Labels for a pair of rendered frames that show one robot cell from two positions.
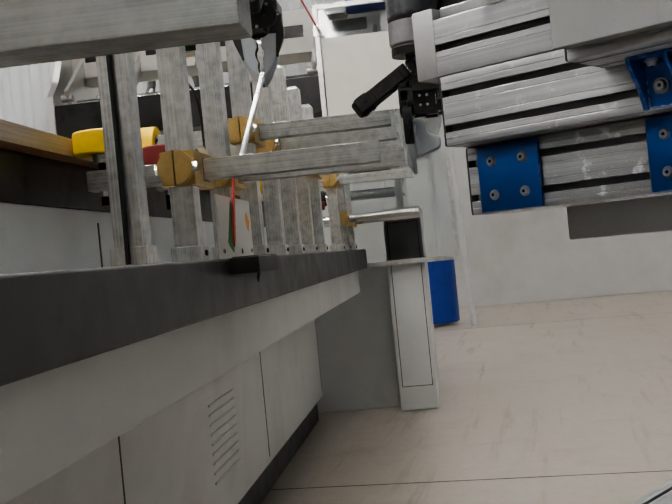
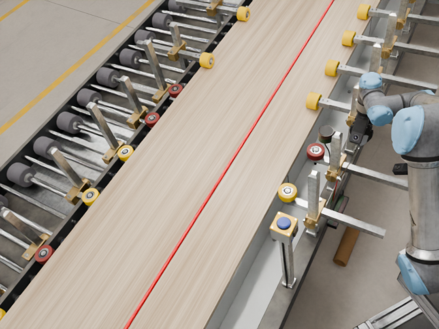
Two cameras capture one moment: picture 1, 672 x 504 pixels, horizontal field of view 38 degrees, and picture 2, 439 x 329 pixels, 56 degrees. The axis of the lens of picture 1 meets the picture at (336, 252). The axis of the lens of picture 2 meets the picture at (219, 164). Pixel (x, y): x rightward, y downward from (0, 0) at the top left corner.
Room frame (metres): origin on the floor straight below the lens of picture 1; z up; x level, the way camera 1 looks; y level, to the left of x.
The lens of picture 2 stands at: (0.56, -0.01, 2.41)
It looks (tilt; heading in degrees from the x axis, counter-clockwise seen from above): 52 degrees down; 36
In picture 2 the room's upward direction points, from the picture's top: 16 degrees counter-clockwise
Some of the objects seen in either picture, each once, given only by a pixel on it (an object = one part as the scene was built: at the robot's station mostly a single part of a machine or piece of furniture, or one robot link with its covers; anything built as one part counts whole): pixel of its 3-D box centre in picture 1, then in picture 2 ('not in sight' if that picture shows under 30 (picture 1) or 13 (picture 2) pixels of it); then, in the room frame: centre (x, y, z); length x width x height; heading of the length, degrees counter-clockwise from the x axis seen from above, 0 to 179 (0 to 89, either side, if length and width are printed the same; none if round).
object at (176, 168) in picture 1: (186, 171); (315, 213); (1.43, 0.21, 0.83); 0.13 x 0.06 x 0.05; 174
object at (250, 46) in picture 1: (254, 63); not in sight; (1.73, 0.11, 1.04); 0.06 x 0.03 x 0.09; 174
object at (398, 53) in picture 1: (420, 83); not in sight; (1.66, -0.17, 0.97); 0.09 x 0.08 x 0.12; 84
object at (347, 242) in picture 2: not in sight; (347, 241); (1.74, 0.08, 0.04); 0.30 x 0.08 x 0.08; 174
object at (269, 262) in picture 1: (257, 269); (339, 207); (1.58, 0.13, 0.68); 0.22 x 0.05 x 0.05; 174
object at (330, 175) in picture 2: (221, 174); (335, 167); (1.68, 0.18, 0.85); 0.13 x 0.06 x 0.05; 174
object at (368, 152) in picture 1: (233, 168); (331, 215); (1.44, 0.14, 0.83); 0.43 x 0.03 x 0.04; 84
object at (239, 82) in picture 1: (246, 151); (353, 123); (1.91, 0.15, 0.91); 0.03 x 0.03 x 0.48; 84
